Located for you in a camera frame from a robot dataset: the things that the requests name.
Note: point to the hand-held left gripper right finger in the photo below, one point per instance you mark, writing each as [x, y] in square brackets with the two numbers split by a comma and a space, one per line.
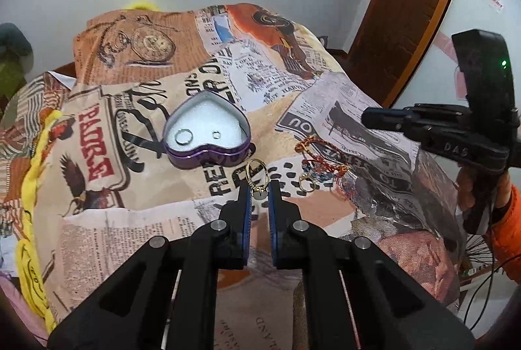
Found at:
[272, 223]

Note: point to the printed newspaper-pattern blanket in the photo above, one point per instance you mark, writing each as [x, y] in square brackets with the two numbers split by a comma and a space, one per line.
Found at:
[122, 236]

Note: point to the purple heart-shaped tin box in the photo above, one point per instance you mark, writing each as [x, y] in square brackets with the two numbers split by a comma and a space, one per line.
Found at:
[211, 111]

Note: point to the brown wooden door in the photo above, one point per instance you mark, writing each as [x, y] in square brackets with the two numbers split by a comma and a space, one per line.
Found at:
[407, 8]

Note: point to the person's right hand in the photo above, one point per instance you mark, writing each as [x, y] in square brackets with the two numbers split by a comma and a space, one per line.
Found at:
[464, 189]

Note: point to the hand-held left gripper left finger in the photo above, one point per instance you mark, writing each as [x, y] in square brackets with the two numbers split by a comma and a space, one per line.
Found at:
[246, 219]

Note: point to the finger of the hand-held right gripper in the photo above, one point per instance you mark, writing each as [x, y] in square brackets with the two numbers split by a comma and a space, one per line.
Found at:
[386, 125]
[382, 113]

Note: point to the yellow fleece cloth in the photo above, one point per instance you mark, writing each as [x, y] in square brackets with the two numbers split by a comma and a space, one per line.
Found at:
[30, 187]

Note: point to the person's right forearm orange sleeve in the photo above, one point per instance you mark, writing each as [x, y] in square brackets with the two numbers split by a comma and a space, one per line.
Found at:
[508, 236]

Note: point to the pink wall decal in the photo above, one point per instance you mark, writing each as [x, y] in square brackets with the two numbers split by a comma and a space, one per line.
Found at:
[445, 44]

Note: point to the green patterned cloth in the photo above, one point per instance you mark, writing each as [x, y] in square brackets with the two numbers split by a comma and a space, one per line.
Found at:
[10, 77]

